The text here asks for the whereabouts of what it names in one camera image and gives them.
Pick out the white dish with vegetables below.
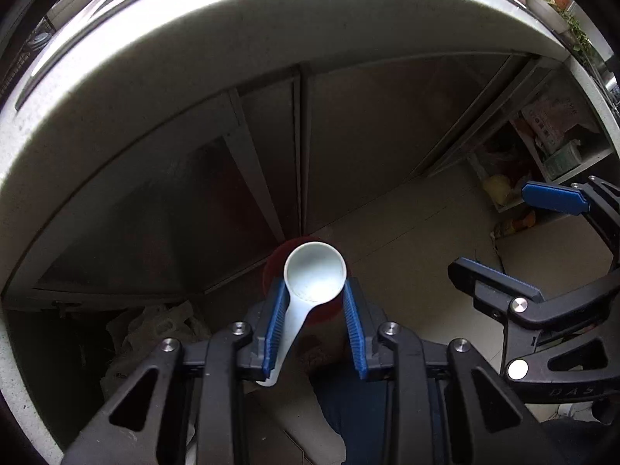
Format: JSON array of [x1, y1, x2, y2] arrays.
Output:
[[525, 0, 570, 34]]

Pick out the white open shelf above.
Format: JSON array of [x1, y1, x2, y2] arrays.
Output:
[[465, 55, 618, 214]]

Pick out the green herbs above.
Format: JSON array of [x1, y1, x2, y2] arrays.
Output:
[[562, 7, 599, 64]]

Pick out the printed food bag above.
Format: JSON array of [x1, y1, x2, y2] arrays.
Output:
[[520, 94, 601, 156]]

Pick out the red trash bin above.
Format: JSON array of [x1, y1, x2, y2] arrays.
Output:
[[262, 237, 347, 325]]

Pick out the pale green box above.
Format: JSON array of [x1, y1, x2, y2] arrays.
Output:
[[541, 139, 584, 181]]

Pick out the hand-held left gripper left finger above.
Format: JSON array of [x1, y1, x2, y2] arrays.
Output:
[[60, 278, 291, 465]]

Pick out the person's blue trouser legs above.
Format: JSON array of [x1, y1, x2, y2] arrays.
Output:
[[305, 344, 395, 465]]

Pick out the crumpled white plastic bag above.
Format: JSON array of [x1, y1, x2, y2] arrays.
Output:
[[99, 300, 214, 393]]

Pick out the grey sink base cabinet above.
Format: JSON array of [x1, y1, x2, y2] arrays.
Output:
[[10, 53, 567, 311]]

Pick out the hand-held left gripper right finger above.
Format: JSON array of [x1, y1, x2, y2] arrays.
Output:
[[341, 278, 565, 465]]

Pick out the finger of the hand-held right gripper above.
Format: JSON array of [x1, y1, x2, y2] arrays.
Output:
[[448, 258, 620, 350], [522, 177, 620, 268]]

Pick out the orange labelled jar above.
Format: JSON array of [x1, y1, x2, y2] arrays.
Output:
[[493, 209, 537, 239]]

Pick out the yellow round vegetable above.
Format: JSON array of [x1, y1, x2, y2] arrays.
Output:
[[484, 174, 513, 207]]

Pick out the white plastic scoop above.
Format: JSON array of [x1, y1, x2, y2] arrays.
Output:
[[256, 241, 347, 388]]

